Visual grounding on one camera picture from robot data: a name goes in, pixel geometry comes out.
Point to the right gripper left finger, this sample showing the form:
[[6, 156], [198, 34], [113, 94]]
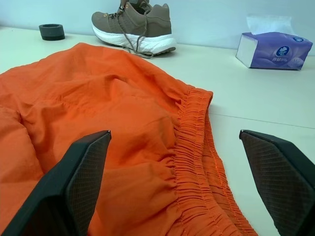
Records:
[[61, 186]]

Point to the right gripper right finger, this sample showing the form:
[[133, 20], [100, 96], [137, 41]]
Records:
[[283, 177]]

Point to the orange shorts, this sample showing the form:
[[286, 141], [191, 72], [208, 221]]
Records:
[[110, 110]]

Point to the purple tissue pack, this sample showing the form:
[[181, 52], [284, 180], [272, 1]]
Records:
[[275, 51]]

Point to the brown sneaker white sole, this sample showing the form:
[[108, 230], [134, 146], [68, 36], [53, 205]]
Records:
[[145, 27]]

